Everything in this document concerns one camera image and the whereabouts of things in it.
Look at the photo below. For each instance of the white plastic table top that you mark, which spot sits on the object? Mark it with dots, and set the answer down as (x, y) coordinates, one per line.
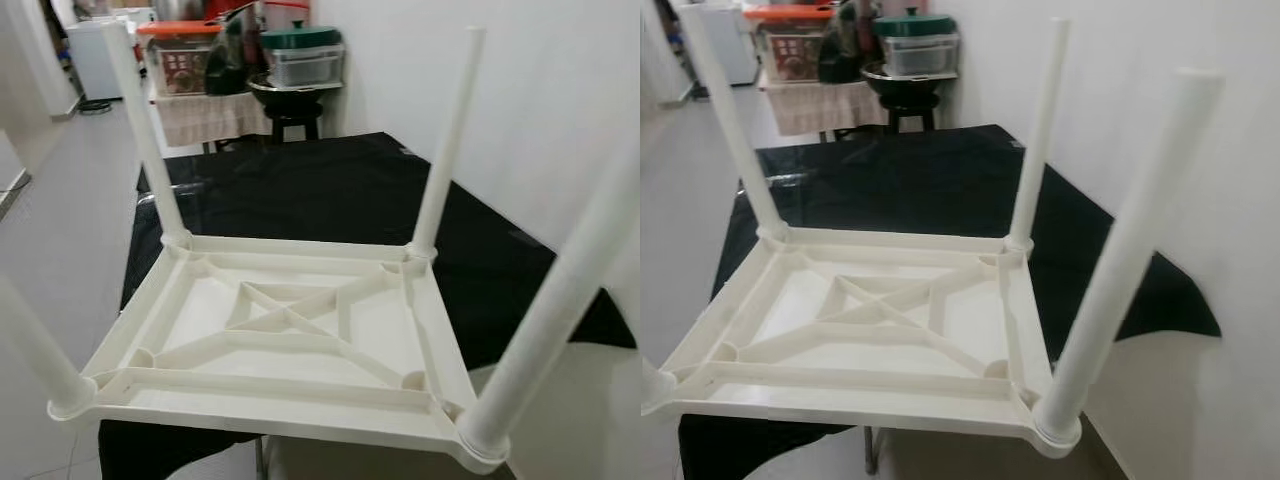
(800, 395)
(200, 400)

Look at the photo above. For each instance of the clear plastic bag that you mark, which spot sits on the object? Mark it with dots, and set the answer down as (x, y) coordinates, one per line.
(175, 190)
(775, 182)

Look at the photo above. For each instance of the white cabinet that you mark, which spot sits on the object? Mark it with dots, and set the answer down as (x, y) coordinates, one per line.
(735, 40)
(90, 55)

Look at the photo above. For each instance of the beige cloth covered table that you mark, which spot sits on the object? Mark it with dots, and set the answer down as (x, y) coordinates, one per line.
(210, 120)
(822, 108)

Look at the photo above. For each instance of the orange-lidded storage box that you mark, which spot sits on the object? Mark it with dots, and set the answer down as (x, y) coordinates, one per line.
(790, 45)
(180, 58)

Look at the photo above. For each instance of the black bag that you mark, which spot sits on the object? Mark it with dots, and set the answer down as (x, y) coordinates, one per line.
(848, 45)
(232, 58)

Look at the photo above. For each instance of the black tablecloth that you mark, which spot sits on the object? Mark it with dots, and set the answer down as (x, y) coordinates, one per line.
(920, 180)
(330, 190)

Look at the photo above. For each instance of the black round stool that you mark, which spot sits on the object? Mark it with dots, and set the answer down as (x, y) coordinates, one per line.
(292, 115)
(910, 105)

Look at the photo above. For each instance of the grey metal table leg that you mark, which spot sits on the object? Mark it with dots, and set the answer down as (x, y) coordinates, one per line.
(873, 452)
(262, 458)

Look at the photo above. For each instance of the clear plastic storage box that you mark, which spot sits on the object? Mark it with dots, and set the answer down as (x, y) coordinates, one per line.
(920, 56)
(305, 68)

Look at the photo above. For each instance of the green pot lid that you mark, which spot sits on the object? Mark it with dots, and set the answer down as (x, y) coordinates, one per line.
(300, 38)
(915, 25)

